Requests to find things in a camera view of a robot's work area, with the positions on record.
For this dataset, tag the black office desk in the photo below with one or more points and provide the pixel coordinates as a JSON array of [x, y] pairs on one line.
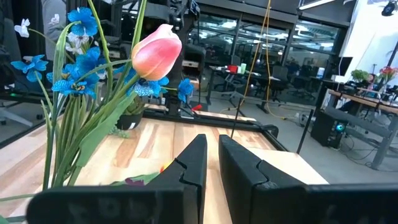
[[217, 70]]

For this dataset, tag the wooden desk grey legs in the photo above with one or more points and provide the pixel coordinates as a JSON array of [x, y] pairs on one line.
[[357, 99]]

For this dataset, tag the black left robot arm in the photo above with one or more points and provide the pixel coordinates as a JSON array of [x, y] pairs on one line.
[[194, 59]]

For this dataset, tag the black computer tower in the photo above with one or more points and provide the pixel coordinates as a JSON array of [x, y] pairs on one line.
[[323, 130]]

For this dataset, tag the pink flowers in vase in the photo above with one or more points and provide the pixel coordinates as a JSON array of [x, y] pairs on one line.
[[388, 73]]

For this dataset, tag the blue artificial flower bunch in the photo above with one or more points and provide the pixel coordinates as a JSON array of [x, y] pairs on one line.
[[82, 20]]

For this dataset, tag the green cup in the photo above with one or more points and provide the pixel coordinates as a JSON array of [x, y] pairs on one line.
[[243, 68]]

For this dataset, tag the thin black metal rod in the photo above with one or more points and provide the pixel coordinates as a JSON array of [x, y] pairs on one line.
[[237, 118], [305, 130]]

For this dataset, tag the small green bushy plant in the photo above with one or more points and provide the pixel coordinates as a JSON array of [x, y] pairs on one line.
[[360, 75]]

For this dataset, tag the black round ceiling camera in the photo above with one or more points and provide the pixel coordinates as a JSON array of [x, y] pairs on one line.
[[389, 8]]

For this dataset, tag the black computer monitor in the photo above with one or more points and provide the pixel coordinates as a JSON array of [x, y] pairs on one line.
[[342, 67]]

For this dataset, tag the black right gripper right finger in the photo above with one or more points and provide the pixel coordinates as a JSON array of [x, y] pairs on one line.
[[248, 193]]

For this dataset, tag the red cup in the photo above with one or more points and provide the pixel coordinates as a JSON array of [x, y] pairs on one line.
[[233, 69]]

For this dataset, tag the pink artificial tulip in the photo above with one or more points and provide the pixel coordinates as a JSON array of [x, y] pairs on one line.
[[155, 53]]

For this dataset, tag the potted green artificial plant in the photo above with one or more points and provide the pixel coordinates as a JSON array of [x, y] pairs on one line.
[[129, 121]]

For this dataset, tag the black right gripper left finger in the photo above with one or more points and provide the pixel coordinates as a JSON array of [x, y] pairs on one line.
[[186, 193]]

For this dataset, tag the person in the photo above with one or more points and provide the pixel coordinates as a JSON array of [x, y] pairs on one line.
[[53, 37]]

